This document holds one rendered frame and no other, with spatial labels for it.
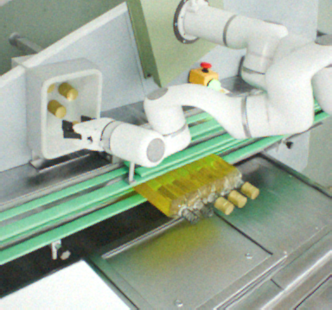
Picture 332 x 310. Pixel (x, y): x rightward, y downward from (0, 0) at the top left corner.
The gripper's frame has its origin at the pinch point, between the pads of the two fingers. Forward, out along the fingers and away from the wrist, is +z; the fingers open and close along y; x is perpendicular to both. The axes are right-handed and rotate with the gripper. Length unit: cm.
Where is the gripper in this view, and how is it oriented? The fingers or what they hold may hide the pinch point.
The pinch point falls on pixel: (76, 124)
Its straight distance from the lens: 114.6
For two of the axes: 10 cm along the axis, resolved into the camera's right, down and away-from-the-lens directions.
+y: 7.3, -2.2, 6.5
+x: -0.3, -9.5, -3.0
